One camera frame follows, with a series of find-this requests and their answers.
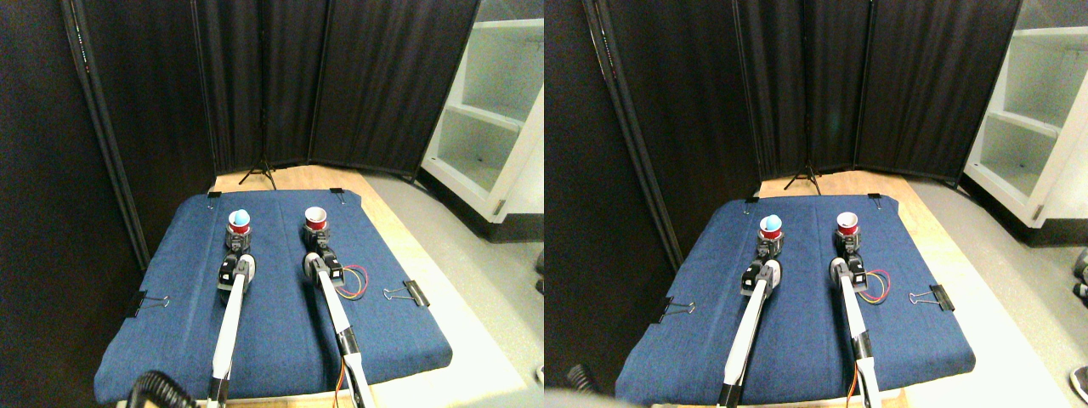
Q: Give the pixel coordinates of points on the red cup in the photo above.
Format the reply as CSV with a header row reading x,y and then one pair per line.
x,y
771,237
239,230
847,227
315,222

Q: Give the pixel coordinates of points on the pale blue ball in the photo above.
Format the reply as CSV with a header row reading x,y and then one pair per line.
x,y
772,223
240,218

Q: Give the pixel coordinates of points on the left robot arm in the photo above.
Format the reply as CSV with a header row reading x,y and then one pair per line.
x,y
748,340
228,340

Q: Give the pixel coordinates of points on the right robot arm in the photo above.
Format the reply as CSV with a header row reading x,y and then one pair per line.
x,y
340,327
858,331

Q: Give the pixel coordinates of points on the black tripod stand foot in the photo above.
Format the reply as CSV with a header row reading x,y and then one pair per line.
x,y
257,172
802,177

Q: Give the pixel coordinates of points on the dark blue cloth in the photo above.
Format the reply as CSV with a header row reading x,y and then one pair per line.
x,y
280,323
803,340

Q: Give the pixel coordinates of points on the black curtain stand pole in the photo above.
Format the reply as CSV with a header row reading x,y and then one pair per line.
x,y
106,144
629,144

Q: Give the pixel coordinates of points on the white shelf unit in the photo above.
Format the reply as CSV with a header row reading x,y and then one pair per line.
x,y
489,127
1033,127

